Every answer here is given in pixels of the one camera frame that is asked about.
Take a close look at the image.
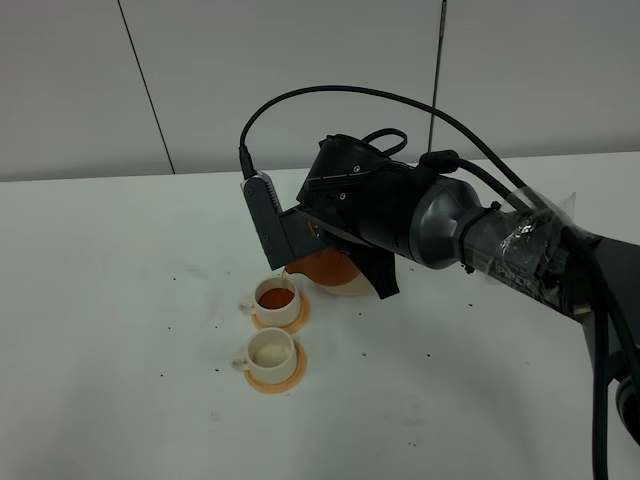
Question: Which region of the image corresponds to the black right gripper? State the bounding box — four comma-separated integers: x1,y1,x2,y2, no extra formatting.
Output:
297,134,435,299

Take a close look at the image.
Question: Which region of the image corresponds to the brown clay teapot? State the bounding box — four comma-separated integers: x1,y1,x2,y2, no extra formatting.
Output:
285,248,360,287

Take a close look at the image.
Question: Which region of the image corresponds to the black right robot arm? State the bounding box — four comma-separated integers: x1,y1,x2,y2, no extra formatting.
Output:
297,135,639,437

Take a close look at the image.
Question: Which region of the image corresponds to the beige round teapot saucer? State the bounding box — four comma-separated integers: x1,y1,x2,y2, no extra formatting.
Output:
318,274,376,297

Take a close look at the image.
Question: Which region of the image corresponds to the orange coaster far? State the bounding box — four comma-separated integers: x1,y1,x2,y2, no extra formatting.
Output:
250,293,311,334

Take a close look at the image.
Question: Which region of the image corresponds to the orange coaster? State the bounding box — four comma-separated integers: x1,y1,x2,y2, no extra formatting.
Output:
244,340,308,395
250,293,311,334

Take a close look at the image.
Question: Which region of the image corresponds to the white teacup far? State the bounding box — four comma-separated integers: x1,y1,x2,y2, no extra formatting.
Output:
239,276,301,328

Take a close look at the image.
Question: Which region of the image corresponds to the white teacup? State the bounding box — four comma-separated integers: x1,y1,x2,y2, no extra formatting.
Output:
231,327,298,385
239,276,301,328

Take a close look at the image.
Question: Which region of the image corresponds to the orange coaster near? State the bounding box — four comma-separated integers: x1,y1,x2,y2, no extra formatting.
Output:
244,340,308,395

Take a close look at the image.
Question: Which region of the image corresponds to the white teacup near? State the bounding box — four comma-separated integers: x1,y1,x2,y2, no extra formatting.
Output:
231,327,298,385

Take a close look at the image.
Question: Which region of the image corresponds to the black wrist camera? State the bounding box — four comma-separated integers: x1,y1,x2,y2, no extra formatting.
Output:
242,172,350,270

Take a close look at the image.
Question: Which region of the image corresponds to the black camera cable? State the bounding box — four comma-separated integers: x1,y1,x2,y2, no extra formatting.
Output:
238,85,640,480

